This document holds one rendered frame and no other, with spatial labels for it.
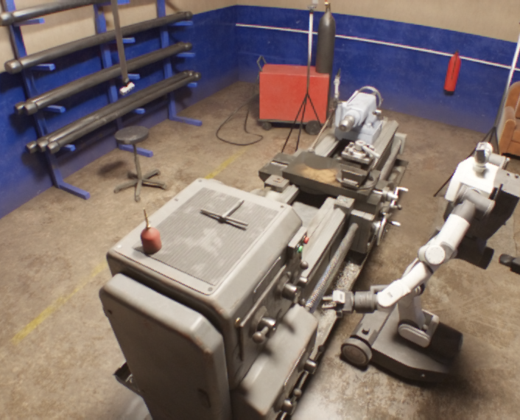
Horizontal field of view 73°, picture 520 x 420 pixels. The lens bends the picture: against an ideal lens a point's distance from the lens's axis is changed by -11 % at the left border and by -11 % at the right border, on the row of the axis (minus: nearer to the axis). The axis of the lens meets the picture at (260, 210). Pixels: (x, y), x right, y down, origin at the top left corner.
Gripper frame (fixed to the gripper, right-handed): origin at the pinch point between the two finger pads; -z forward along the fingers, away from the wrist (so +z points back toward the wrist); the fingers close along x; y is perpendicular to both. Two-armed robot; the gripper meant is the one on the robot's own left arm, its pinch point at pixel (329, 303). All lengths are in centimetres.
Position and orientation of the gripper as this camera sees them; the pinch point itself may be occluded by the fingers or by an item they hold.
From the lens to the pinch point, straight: 164.2
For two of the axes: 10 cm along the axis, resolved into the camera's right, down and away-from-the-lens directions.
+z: 9.3, -0.8, -3.7
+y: -3.6, -4.7, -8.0
